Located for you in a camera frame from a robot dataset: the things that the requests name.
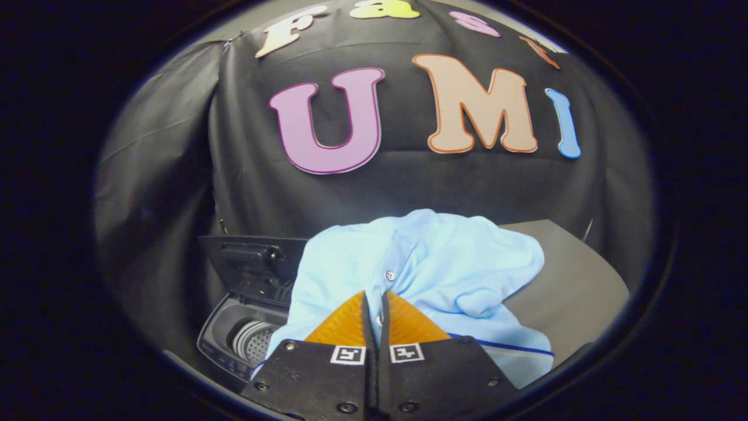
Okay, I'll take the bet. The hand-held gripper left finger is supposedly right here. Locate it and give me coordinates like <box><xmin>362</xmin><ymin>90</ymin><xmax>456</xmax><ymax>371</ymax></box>
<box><xmin>240</xmin><ymin>291</ymin><xmax>378</xmax><ymax>421</ymax></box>

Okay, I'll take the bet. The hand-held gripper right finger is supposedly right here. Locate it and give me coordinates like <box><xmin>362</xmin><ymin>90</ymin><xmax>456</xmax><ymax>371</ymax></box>
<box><xmin>380</xmin><ymin>291</ymin><xmax>521</xmax><ymax>421</ymax></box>

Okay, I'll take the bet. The light blue shirt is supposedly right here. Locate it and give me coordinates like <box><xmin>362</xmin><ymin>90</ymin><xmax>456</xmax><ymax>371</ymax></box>
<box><xmin>251</xmin><ymin>209</ymin><xmax>555</xmax><ymax>389</ymax></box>

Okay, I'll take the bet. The dark grey washing machine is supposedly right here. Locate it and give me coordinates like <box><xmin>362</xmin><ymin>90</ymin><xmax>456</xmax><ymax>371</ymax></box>
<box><xmin>197</xmin><ymin>292</ymin><xmax>293</xmax><ymax>388</ymax></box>

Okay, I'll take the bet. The grey cabinet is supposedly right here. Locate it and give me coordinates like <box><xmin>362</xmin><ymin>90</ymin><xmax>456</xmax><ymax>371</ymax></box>
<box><xmin>500</xmin><ymin>219</ymin><xmax>632</xmax><ymax>369</ymax></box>

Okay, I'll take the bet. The black backdrop cloth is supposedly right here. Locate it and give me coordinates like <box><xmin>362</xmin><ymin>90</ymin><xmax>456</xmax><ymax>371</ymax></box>
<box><xmin>93</xmin><ymin>0</ymin><xmax>655</xmax><ymax>363</ymax></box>

